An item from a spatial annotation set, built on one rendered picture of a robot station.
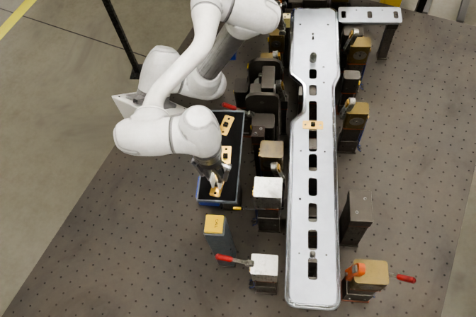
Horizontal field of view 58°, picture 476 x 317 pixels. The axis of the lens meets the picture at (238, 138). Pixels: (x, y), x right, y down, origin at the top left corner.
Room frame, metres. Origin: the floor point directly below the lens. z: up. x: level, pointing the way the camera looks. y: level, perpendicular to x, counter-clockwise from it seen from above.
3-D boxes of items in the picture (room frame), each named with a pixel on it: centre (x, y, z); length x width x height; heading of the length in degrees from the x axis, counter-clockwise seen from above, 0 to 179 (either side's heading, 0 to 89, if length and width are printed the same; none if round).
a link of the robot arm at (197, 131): (0.61, 0.11, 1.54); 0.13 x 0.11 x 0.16; 83
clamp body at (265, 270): (0.35, -0.01, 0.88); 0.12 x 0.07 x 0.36; 77
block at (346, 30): (1.36, -0.63, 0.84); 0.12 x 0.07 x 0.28; 77
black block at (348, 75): (1.10, -0.55, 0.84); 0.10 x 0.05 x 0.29; 77
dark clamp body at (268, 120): (0.89, -0.10, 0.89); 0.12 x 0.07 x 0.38; 77
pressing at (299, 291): (0.86, -0.31, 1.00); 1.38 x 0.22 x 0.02; 167
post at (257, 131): (0.84, -0.08, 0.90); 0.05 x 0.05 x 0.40; 77
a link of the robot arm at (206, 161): (0.61, 0.10, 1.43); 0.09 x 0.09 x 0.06
